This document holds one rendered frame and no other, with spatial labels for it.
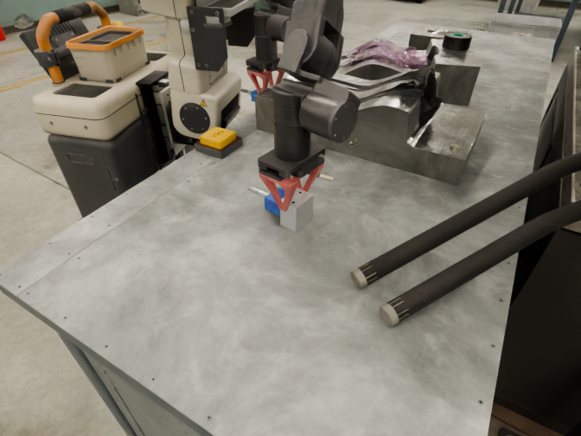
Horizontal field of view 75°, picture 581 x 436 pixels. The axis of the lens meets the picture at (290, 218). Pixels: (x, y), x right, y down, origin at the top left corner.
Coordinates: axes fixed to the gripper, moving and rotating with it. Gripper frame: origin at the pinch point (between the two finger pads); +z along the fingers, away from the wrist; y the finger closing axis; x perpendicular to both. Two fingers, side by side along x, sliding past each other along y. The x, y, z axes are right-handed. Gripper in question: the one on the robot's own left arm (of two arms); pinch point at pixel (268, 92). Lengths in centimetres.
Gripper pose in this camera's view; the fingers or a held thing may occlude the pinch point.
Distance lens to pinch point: 110.9
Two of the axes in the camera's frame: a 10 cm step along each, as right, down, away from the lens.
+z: 0.0, 7.8, 6.3
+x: -8.1, -3.7, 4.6
